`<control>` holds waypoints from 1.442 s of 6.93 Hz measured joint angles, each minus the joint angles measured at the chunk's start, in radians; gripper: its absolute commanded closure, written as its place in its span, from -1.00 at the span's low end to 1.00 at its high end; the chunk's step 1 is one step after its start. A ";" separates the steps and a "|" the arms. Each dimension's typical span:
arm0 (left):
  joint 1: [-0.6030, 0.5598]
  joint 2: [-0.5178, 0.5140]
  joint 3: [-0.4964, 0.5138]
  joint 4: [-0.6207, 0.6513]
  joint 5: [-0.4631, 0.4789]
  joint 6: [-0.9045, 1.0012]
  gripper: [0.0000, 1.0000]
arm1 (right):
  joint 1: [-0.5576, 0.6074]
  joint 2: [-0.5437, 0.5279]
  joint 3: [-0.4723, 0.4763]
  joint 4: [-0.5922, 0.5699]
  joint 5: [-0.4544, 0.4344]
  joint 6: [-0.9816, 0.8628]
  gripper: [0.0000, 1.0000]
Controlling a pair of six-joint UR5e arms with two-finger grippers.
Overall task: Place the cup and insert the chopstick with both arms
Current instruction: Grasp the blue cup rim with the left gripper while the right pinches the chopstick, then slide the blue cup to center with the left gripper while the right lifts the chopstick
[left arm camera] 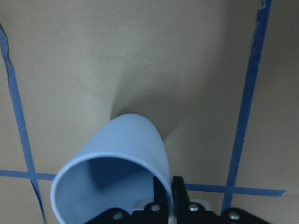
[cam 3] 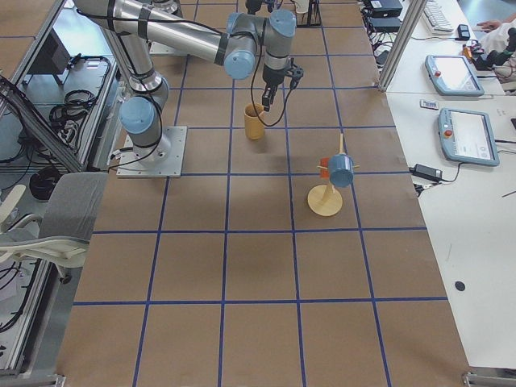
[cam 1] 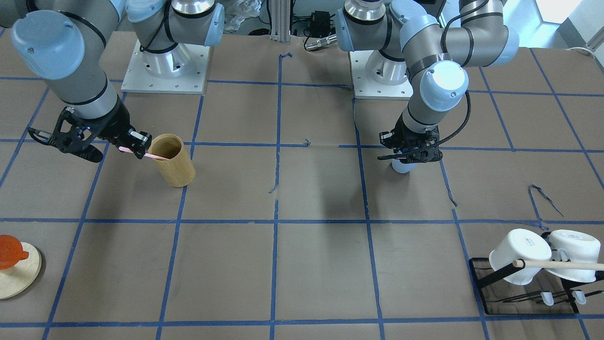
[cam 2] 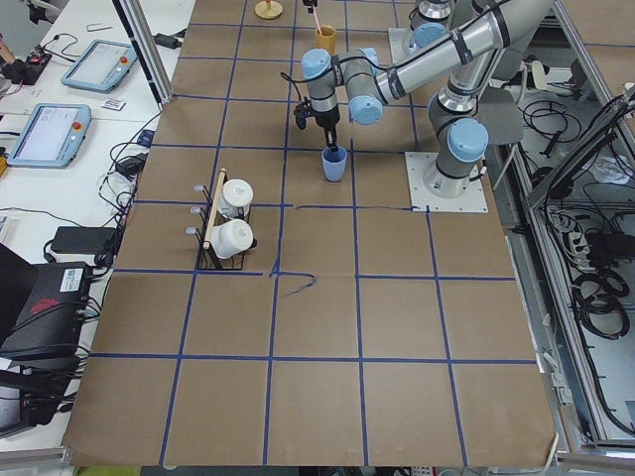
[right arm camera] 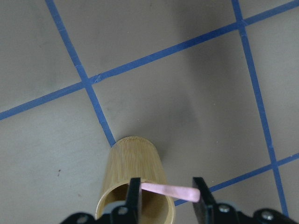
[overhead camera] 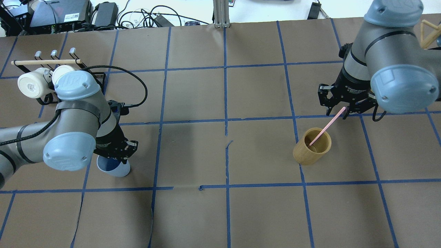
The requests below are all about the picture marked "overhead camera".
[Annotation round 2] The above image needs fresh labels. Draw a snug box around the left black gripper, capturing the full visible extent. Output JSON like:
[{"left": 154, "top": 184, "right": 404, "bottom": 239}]
[{"left": 93, "top": 124, "right": 139, "bottom": 162}]

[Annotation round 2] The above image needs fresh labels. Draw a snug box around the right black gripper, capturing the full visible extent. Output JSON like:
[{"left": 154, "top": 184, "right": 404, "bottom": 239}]
[{"left": 318, "top": 67, "right": 377, "bottom": 120}]

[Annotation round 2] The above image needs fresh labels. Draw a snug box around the wooden cup tree stand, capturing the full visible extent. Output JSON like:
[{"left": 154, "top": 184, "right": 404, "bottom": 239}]
[{"left": 420, "top": 19, "right": 441, "bottom": 49}]

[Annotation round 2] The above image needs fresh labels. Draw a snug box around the white mug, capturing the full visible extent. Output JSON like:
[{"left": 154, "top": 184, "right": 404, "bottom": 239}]
[
  {"left": 52, "top": 64, "right": 78, "bottom": 85},
  {"left": 17, "top": 68, "right": 54, "bottom": 99}
]

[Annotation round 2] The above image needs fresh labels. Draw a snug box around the black power adapter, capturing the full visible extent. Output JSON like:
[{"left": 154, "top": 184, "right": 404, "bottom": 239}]
[{"left": 93, "top": 2, "right": 118, "bottom": 27}]

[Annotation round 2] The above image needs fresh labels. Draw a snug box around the white mug far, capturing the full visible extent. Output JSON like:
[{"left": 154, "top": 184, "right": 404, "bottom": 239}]
[{"left": 52, "top": 64, "right": 78, "bottom": 85}]

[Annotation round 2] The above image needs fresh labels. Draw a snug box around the black computer box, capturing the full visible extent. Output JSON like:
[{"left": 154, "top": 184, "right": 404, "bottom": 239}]
[{"left": 2, "top": 0, "right": 92, "bottom": 34}]

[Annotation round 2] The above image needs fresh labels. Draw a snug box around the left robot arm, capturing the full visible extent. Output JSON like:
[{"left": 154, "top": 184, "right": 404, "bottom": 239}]
[{"left": 0, "top": 70, "right": 138, "bottom": 187}]

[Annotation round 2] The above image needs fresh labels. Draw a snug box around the black braided cable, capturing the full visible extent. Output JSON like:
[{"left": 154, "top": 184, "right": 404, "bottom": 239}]
[{"left": 81, "top": 65, "right": 148, "bottom": 109}]

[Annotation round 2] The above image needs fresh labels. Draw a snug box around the bamboo cup holder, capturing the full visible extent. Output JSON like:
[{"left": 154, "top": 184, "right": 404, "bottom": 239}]
[{"left": 293, "top": 127, "right": 332, "bottom": 165}]

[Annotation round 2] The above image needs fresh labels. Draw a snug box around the white mug near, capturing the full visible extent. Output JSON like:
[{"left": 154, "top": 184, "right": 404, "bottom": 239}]
[{"left": 17, "top": 68, "right": 54, "bottom": 99}]

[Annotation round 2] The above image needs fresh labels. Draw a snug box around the black wire mug rack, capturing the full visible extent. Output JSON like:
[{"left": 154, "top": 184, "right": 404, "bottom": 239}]
[{"left": 10, "top": 48, "right": 106, "bottom": 106}]

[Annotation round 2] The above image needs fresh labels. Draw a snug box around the light blue plastic cup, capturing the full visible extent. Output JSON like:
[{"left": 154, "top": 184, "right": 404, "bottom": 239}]
[{"left": 96, "top": 156, "right": 131, "bottom": 177}]

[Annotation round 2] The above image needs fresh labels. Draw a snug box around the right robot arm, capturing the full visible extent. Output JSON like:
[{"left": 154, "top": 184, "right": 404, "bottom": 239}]
[{"left": 318, "top": 0, "right": 440, "bottom": 119}]

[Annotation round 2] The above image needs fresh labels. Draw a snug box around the aluminium frame post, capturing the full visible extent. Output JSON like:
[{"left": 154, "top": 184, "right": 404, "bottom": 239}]
[{"left": 213, "top": 0, "right": 230, "bottom": 28}]

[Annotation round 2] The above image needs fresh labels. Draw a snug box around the pink chopstick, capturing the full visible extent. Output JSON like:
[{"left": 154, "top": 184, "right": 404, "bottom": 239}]
[{"left": 308, "top": 106, "right": 348, "bottom": 147}]

